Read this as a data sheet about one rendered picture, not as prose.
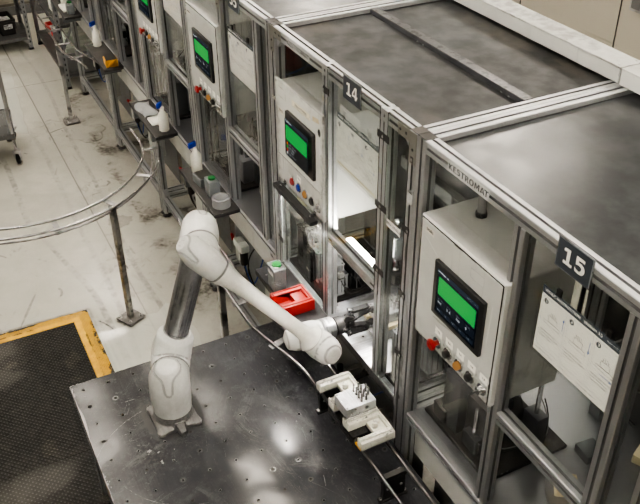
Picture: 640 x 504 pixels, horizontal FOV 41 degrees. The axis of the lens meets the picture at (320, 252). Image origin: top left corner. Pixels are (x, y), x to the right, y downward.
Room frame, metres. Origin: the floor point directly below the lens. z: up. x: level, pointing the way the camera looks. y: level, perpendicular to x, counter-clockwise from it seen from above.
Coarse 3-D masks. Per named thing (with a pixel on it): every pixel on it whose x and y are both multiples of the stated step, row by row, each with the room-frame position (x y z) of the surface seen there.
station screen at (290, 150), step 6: (288, 126) 3.02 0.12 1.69; (294, 132) 2.97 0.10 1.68; (300, 132) 2.93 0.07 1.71; (306, 138) 2.88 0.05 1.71; (288, 144) 3.03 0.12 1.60; (306, 144) 2.88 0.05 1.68; (288, 150) 3.03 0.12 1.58; (294, 150) 2.98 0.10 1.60; (294, 156) 2.98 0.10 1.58; (300, 156) 2.93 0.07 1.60; (300, 162) 2.93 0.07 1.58; (306, 162) 2.88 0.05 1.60; (306, 168) 2.88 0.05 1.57
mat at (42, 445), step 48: (0, 336) 3.74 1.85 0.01; (48, 336) 3.73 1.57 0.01; (96, 336) 3.74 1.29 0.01; (0, 384) 3.34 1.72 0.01; (48, 384) 3.33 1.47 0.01; (0, 432) 2.99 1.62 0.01; (48, 432) 2.99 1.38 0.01; (0, 480) 2.68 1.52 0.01; (48, 480) 2.68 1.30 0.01; (96, 480) 2.68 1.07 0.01
